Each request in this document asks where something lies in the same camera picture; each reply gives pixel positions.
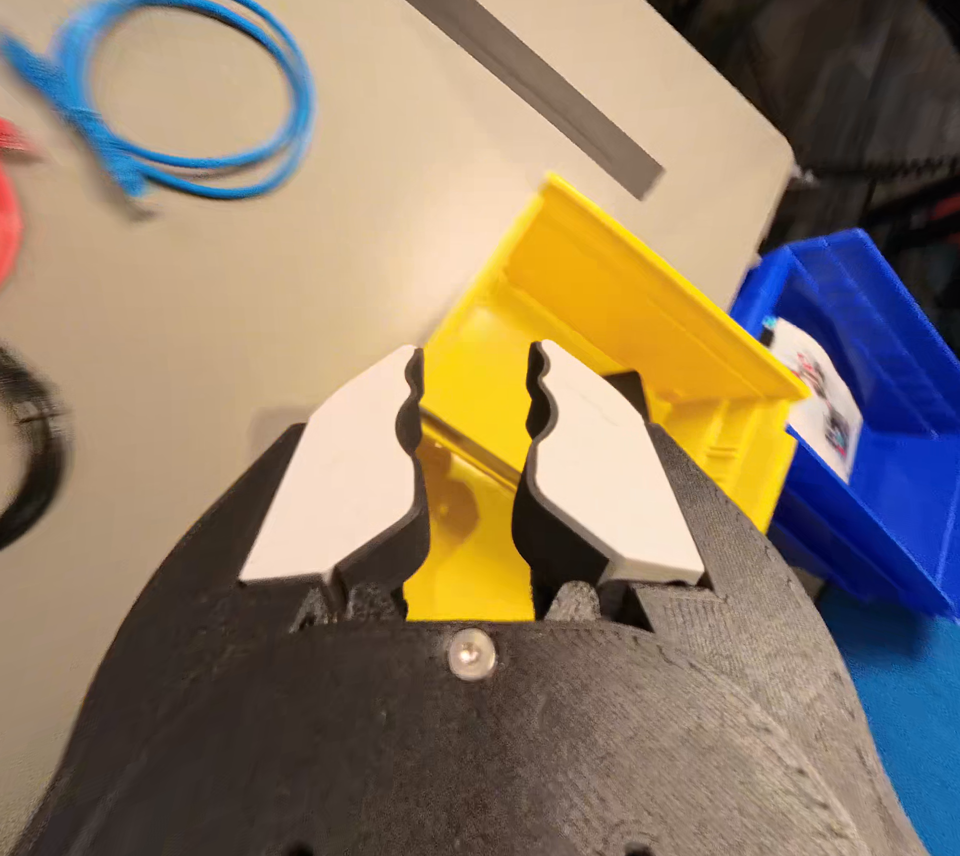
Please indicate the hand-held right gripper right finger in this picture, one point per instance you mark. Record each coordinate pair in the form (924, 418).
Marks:
(607, 489)

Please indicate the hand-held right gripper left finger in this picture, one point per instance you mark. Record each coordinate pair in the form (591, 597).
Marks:
(337, 481)

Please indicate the yellow storage bin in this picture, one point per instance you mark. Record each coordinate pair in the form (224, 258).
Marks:
(600, 286)

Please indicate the white picture label card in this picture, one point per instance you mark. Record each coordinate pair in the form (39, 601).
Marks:
(814, 391)

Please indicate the blue storage bin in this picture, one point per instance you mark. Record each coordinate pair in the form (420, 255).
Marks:
(885, 496)

